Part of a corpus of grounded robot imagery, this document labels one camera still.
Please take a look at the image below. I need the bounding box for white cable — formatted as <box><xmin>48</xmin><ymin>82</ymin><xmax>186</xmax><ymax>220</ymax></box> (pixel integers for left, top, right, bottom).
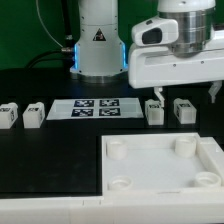
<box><xmin>35</xmin><ymin>0</ymin><xmax>64</xmax><ymax>48</ymax></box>

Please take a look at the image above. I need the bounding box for clear sheet with tags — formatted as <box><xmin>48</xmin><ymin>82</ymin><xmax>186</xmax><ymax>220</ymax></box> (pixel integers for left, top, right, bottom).
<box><xmin>47</xmin><ymin>98</ymin><xmax>143</xmax><ymax>120</ymax></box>

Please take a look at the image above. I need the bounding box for white L-shaped obstacle fence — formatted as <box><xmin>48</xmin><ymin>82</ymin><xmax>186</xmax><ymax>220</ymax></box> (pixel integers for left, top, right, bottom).
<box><xmin>0</xmin><ymin>136</ymin><xmax>224</xmax><ymax>224</ymax></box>

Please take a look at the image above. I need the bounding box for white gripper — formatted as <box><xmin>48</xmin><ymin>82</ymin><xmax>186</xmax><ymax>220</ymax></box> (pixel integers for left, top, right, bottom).
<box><xmin>128</xmin><ymin>41</ymin><xmax>224</xmax><ymax>107</ymax></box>

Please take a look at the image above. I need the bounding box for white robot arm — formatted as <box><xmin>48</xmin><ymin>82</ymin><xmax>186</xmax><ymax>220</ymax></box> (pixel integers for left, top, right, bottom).
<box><xmin>70</xmin><ymin>0</ymin><xmax>224</xmax><ymax>97</ymax></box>

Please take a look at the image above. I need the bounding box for black cable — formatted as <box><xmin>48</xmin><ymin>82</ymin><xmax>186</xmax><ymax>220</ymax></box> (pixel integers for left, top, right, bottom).
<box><xmin>24</xmin><ymin>0</ymin><xmax>78</xmax><ymax>69</ymax></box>

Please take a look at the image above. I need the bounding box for white square tabletop part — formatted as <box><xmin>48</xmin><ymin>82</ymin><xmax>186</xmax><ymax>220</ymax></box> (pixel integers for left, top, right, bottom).
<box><xmin>102</xmin><ymin>133</ymin><xmax>224</xmax><ymax>194</ymax></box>

